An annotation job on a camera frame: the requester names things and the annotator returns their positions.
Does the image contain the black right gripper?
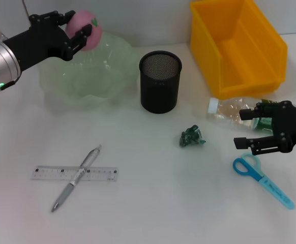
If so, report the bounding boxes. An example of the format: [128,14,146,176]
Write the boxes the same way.
[233,100,296,156]

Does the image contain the clear plastic ruler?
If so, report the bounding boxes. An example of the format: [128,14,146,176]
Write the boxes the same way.
[31,165,120,182]

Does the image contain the clear green-label plastic bottle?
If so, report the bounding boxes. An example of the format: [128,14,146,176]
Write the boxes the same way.
[206,97,296,134]

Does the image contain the translucent green fruit plate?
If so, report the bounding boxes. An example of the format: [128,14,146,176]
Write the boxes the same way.
[38,32,138,112]

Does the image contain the grey ballpoint pen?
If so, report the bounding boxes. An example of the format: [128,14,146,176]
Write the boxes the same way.
[50,144,103,213]

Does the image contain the yellow plastic bin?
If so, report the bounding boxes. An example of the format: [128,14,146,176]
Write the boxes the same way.
[190,0,288,100]

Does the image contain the black mesh pen holder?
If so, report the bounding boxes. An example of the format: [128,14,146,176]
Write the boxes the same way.
[137,50,184,114]

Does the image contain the pink toy peach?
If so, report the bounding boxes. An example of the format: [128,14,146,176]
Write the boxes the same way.
[65,9,103,52]

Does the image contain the blue scissors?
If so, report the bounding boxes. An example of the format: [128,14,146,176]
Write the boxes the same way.
[233,152,295,210]

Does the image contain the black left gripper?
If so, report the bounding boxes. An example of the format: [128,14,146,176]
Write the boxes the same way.
[3,10,93,71]

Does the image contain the green plastic wrapper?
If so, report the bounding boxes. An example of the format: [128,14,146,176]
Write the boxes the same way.
[180,124,206,147]

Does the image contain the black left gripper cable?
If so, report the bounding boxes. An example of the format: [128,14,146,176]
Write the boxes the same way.
[0,76,19,91]

